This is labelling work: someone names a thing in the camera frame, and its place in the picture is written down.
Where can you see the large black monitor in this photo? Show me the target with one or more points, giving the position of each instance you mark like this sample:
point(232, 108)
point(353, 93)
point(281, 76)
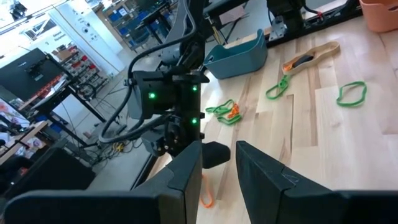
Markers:
point(25, 71)

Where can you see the white column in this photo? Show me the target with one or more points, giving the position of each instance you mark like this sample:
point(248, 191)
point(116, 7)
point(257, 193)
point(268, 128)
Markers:
point(93, 37)

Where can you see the wide black rubber band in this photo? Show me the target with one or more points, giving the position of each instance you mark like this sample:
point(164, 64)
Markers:
point(303, 60)

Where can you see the green rubber band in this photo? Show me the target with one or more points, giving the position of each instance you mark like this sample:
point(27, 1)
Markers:
point(351, 105)
point(281, 85)
point(230, 120)
point(217, 109)

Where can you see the small orange rubber band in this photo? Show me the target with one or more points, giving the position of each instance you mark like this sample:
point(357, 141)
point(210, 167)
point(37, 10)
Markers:
point(234, 110)

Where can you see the black case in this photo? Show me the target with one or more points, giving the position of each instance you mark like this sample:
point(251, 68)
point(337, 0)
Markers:
point(46, 174)

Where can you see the teal plastic basket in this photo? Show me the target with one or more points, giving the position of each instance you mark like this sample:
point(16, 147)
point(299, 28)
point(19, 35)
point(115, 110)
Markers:
point(239, 62)

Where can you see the orange plastic basket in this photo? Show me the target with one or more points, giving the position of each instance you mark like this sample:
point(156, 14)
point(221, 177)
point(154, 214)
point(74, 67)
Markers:
point(379, 15)

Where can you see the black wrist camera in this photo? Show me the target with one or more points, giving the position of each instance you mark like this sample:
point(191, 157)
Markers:
point(152, 93)

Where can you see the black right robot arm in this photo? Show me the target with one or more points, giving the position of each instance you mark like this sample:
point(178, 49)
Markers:
point(186, 18)

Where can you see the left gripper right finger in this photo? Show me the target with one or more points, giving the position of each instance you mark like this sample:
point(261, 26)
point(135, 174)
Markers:
point(273, 199)

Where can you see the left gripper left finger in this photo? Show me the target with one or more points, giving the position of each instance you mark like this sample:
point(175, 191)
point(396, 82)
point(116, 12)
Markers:
point(174, 193)

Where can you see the parts bin shelf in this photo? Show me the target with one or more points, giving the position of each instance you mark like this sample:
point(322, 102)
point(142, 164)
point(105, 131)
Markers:
point(84, 68)

